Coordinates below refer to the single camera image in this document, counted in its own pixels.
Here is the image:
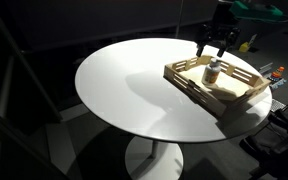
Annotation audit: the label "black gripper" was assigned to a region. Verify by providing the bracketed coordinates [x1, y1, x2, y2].
[195, 23, 242, 58]

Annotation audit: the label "yellow block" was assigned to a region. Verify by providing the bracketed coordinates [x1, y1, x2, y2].
[238, 41, 251, 54]

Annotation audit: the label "light wooden slotted tray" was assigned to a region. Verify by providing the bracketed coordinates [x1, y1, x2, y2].
[163, 54, 272, 118]

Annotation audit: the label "grey metal pole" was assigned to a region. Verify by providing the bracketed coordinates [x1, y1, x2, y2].
[175, 0, 185, 38]

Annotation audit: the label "purple clamp orange tip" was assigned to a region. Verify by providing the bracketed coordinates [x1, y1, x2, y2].
[270, 65, 287, 84]

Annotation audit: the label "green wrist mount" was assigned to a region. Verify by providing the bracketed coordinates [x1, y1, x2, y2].
[229, 0, 284, 22]

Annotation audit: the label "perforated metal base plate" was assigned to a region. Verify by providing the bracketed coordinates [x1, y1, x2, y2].
[269, 98, 287, 113]

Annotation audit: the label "white table pedestal base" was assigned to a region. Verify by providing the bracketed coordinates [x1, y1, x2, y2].
[124, 134, 185, 180]

